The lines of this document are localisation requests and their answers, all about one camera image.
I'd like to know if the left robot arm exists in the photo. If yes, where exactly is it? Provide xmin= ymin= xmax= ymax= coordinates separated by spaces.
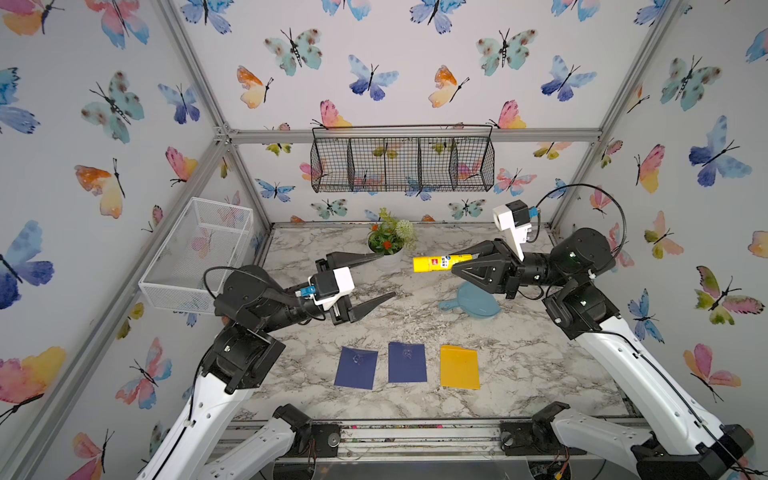
xmin=138 ymin=252 xmax=394 ymax=479

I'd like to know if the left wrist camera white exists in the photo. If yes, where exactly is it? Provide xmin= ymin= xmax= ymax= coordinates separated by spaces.
xmin=296 ymin=268 xmax=355 ymax=311

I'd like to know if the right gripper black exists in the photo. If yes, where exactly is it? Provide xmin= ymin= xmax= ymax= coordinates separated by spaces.
xmin=456 ymin=245 xmax=576 ymax=310

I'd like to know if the left navy envelope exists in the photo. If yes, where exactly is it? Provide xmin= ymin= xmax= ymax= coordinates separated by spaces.
xmin=334 ymin=347 xmax=378 ymax=390

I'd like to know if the black wire wall basket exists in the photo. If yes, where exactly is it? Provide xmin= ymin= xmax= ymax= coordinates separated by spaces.
xmin=310 ymin=124 xmax=495 ymax=193

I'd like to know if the potted flower plant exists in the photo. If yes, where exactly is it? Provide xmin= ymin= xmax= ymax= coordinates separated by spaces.
xmin=366 ymin=207 xmax=417 ymax=270

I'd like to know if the yellow glue stick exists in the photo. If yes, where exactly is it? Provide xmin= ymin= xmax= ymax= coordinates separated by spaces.
xmin=413 ymin=254 xmax=473 ymax=273

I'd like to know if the white mesh wall basket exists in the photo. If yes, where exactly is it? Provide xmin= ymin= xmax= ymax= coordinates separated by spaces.
xmin=139 ymin=197 xmax=254 ymax=315

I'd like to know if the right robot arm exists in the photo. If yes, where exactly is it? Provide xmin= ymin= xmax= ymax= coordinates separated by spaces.
xmin=450 ymin=200 xmax=767 ymax=479

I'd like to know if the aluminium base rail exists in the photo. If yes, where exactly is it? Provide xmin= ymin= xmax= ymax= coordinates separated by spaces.
xmin=170 ymin=416 xmax=673 ymax=464

